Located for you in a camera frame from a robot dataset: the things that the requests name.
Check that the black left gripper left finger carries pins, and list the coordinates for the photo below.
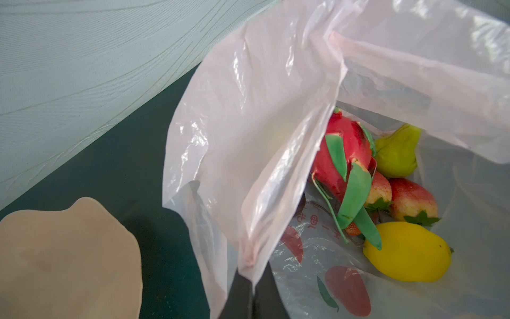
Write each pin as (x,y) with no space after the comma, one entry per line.
(239,304)

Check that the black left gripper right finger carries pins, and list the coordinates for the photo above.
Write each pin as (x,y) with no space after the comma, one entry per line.
(267,302)

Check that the pink plastic bag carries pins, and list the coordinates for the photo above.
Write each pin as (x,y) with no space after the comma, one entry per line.
(243,138)

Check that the yellow lemon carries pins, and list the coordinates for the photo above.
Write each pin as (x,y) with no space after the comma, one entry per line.
(409,253)

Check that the red dragon fruit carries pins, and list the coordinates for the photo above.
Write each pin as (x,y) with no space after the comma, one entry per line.
(343,171)

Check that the red strawberry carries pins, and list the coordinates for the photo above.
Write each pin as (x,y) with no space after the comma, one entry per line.
(412,203)
(380,195)

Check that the small green pear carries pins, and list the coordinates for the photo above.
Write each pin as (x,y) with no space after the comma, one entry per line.
(396,156)

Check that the beige scalloped fruit bowl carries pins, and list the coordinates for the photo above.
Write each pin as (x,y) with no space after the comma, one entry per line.
(80,262)

